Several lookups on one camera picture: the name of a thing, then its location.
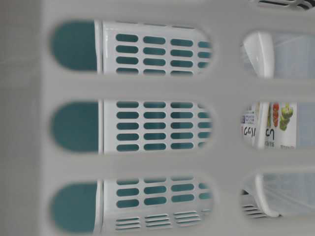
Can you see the white plastic shopping basket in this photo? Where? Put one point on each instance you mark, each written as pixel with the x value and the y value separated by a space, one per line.
pixel 33 86

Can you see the clear plastic food container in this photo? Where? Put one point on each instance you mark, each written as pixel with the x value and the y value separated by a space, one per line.
pixel 279 124

